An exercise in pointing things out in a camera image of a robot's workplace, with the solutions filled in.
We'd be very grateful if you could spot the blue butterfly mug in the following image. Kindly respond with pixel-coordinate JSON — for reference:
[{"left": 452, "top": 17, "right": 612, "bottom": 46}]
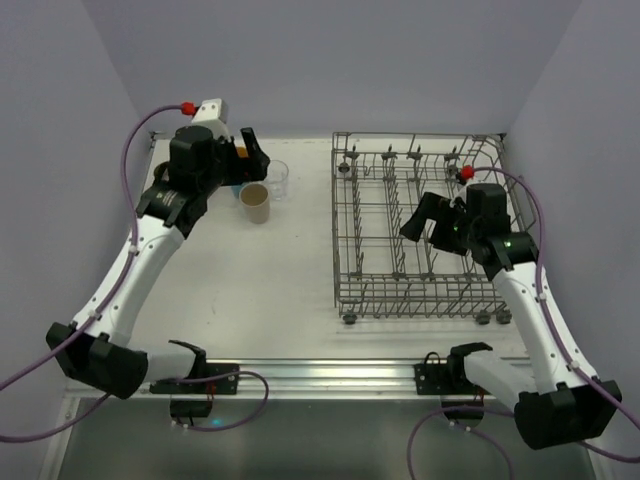
[{"left": 228, "top": 147, "right": 249, "bottom": 199}]

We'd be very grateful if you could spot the clear drinking glass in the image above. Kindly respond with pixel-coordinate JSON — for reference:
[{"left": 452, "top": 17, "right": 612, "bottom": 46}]
[{"left": 264, "top": 160, "right": 289, "bottom": 200}]

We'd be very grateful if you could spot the beige plastic cup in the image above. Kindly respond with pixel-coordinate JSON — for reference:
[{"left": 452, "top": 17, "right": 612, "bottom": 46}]
[{"left": 239, "top": 183, "right": 270, "bottom": 224}]

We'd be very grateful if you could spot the cream and brown cup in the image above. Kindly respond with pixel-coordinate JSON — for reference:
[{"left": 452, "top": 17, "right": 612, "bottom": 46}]
[{"left": 153, "top": 162, "right": 169, "bottom": 182}]

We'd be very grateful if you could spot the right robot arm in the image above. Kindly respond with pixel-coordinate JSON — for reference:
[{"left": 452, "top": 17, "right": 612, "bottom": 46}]
[{"left": 400, "top": 183, "right": 622, "bottom": 450}]

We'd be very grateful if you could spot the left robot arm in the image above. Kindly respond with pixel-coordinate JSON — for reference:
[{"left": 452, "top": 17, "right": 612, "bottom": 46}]
[{"left": 46, "top": 125, "right": 270, "bottom": 399}]

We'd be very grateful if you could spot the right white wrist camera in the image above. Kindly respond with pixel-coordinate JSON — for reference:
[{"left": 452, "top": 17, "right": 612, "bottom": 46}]
[{"left": 449, "top": 181, "right": 473, "bottom": 209}]

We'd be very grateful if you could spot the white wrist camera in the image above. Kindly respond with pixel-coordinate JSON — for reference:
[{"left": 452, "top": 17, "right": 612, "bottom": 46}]
[
  {"left": 449, "top": 181, "right": 473, "bottom": 209},
  {"left": 190, "top": 98, "right": 232, "bottom": 141}
]

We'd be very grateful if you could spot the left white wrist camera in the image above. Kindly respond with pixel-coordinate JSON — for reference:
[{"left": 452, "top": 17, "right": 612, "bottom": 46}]
[{"left": 190, "top": 98, "right": 232, "bottom": 141}]

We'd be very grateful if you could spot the grey wire dish rack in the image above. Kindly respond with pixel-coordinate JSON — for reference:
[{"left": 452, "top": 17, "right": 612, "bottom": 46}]
[{"left": 331, "top": 131, "right": 533, "bottom": 326}]

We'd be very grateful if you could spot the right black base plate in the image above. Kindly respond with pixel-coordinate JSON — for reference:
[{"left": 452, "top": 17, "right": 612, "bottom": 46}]
[{"left": 413, "top": 352, "right": 479, "bottom": 396}]

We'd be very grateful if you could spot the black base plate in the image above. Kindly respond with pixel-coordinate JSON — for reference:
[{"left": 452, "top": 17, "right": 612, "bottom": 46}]
[
  {"left": 413, "top": 352, "right": 479, "bottom": 396},
  {"left": 149, "top": 363, "right": 240, "bottom": 396}
]

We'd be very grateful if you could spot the aluminium mounting rail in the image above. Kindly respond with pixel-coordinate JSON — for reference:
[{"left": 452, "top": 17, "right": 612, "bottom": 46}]
[{"left": 62, "top": 355, "right": 536, "bottom": 401}]

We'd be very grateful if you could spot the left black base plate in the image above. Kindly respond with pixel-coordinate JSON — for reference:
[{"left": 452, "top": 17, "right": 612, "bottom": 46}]
[{"left": 149, "top": 363, "right": 240, "bottom": 396}]

